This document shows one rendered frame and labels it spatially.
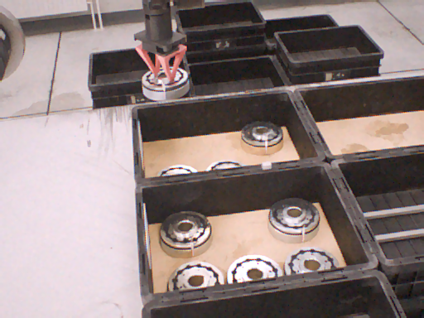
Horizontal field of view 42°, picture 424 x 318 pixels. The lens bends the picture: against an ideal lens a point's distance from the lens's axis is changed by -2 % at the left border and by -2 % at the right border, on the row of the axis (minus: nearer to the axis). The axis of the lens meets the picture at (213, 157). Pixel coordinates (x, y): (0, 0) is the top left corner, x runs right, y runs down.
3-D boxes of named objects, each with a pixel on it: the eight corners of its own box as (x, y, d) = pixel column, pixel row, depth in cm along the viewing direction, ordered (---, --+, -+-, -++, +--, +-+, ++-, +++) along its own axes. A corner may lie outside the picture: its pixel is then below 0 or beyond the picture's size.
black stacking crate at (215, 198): (150, 344, 95) (142, 303, 89) (142, 227, 119) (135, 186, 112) (370, 311, 99) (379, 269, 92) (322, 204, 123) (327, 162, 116)
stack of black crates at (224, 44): (186, 117, 276) (180, 32, 249) (180, 87, 299) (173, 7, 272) (266, 107, 280) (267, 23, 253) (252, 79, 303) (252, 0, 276)
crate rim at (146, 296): (142, 311, 90) (140, 301, 88) (136, 192, 113) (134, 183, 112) (379, 277, 93) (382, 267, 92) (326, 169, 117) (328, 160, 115)
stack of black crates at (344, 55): (287, 154, 248) (291, 63, 221) (271, 118, 272) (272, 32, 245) (372, 142, 252) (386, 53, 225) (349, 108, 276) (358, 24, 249)
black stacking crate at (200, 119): (142, 226, 119) (135, 185, 112) (137, 146, 143) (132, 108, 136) (322, 203, 123) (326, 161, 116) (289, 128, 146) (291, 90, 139)
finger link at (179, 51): (167, 68, 127) (163, 30, 121) (190, 77, 123) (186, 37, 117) (145, 79, 123) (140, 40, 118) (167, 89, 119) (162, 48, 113)
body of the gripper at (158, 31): (156, 32, 124) (151, 1, 119) (188, 44, 118) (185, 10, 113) (133, 42, 120) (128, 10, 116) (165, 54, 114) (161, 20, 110)
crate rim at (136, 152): (136, 192, 113) (134, 183, 112) (132, 114, 137) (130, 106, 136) (326, 169, 117) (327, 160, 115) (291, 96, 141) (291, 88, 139)
